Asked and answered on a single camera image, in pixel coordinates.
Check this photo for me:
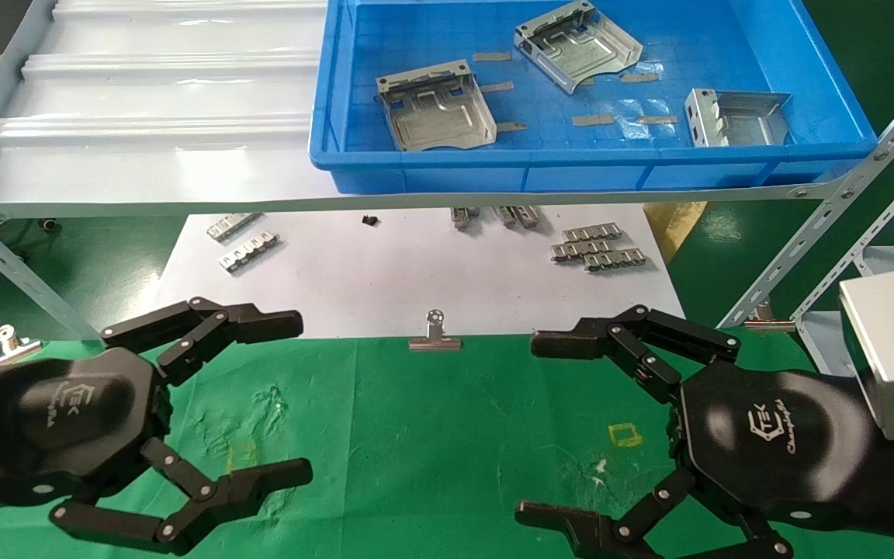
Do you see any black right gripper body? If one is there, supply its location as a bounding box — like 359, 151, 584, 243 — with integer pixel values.
675, 362, 884, 538

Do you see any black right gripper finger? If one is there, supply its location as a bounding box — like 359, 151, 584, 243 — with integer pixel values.
530, 304, 743, 404
515, 467, 795, 559

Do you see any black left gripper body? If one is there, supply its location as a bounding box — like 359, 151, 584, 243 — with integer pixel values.
0, 346, 174, 515

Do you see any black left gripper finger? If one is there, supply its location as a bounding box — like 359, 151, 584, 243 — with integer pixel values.
100, 297, 305, 386
49, 438, 314, 555

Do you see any silver sheet metal bracket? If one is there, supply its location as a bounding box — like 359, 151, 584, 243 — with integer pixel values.
514, 0, 645, 96
684, 87, 794, 149
376, 59, 499, 153

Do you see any silver binder clip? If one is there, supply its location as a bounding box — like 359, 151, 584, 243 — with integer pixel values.
743, 298, 798, 334
407, 308, 464, 352
0, 324, 43, 370

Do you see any grey metal side shelf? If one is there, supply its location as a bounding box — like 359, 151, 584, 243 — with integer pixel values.
792, 148, 894, 378

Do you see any brown cardboard piece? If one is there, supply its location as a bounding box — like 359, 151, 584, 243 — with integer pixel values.
643, 202, 709, 266

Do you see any white paper sheet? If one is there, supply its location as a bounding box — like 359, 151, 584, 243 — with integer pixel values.
155, 203, 685, 339

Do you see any white corrugated shelf panel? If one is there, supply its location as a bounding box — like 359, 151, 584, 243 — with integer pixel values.
0, 0, 339, 204

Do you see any blue plastic bin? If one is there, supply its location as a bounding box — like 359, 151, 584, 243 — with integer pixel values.
308, 0, 879, 196

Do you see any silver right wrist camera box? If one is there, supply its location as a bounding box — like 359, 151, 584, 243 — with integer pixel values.
838, 267, 894, 440

